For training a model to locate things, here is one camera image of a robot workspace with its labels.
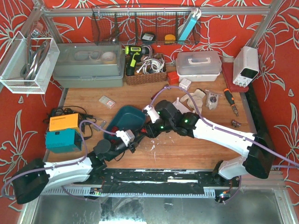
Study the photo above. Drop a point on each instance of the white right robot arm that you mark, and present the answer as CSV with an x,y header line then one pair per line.
x,y
254,149

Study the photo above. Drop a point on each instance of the teal electronics box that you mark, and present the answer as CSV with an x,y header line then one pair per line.
x,y
64,141

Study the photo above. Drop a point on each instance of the white cube power socket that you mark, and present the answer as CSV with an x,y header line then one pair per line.
x,y
185,84

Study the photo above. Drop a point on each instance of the white peg base plate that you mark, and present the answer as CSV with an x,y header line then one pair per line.
x,y
178,105

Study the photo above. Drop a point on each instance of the green yellow cordless drill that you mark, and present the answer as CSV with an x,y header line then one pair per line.
x,y
135,54

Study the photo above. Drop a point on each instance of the white plastic storage box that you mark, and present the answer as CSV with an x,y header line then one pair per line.
x,y
198,66

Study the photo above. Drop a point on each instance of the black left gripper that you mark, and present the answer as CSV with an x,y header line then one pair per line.
x,y
131,146

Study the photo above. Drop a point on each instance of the woven wicker basket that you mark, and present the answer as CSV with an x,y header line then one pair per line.
x,y
148,71

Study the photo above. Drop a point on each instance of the blue white box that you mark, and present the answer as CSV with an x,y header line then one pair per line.
x,y
185,29

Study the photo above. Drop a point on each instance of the small clear packet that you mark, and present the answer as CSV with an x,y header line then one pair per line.
x,y
109,103

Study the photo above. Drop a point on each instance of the yellow tape measure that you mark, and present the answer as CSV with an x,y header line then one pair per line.
x,y
169,39

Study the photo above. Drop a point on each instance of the clear zip bag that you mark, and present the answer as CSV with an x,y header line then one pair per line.
x,y
212,99

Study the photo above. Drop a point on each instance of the beige work glove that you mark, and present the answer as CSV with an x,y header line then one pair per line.
x,y
197,96

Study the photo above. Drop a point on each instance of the teal plastic tray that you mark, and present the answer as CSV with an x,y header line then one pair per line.
x,y
128,118

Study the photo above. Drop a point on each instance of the metal corner bracket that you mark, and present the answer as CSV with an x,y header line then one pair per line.
x,y
99,122

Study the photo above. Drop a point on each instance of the white bench power supply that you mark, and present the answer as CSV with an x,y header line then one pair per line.
x,y
246,66

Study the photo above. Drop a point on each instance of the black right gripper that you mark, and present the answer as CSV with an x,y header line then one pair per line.
x,y
147,130

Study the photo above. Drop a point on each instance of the clear acrylic box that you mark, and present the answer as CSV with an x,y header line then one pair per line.
x,y
28,69

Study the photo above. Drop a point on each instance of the orange cube adapter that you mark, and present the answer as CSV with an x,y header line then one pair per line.
x,y
172,78

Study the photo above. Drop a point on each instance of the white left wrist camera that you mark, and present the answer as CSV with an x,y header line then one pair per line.
x,y
126,136

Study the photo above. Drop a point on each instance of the yellow electronics box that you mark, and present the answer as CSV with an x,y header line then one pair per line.
x,y
63,122

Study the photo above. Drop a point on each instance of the grey plastic storage bin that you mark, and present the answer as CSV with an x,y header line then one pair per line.
x,y
87,65

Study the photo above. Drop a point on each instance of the brass pipe fitting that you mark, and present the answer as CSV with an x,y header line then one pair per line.
x,y
235,123

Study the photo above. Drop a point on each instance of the black wire wall basket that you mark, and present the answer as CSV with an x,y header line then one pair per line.
x,y
125,24

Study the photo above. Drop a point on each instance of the orange black ratchet screwdriver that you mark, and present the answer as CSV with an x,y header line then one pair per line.
x,y
231,101

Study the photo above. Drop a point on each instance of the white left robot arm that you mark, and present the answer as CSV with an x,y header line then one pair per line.
x,y
38,176

